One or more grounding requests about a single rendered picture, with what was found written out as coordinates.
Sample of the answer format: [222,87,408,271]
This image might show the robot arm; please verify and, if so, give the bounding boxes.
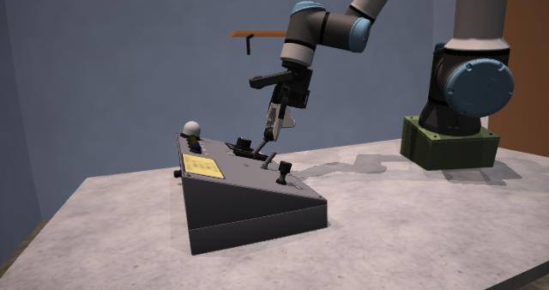
[249,0,515,136]

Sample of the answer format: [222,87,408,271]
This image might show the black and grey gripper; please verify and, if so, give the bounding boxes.
[265,61,313,142]

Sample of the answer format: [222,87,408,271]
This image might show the dark grey control console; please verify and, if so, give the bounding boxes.
[174,121,328,256]

